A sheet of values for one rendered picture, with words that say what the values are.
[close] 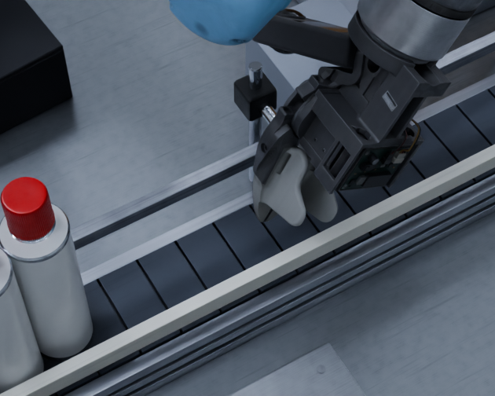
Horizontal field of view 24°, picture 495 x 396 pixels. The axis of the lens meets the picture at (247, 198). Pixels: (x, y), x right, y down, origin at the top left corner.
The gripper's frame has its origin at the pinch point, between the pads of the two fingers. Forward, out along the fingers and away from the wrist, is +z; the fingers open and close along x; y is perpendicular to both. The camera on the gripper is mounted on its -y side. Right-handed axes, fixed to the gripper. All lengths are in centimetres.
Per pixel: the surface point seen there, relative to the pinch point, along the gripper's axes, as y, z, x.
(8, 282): 2.8, 2.3, -25.1
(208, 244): -1.8, 7.0, -1.3
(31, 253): 1.6, 0.8, -23.2
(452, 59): -3.2, -13.2, 17.2
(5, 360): 3.4, 11.1, -22.4
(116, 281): -2.5, 11.4, -8.8
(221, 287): 4.4, 5.0, -4.9
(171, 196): -2.9, 1.4, -7.5
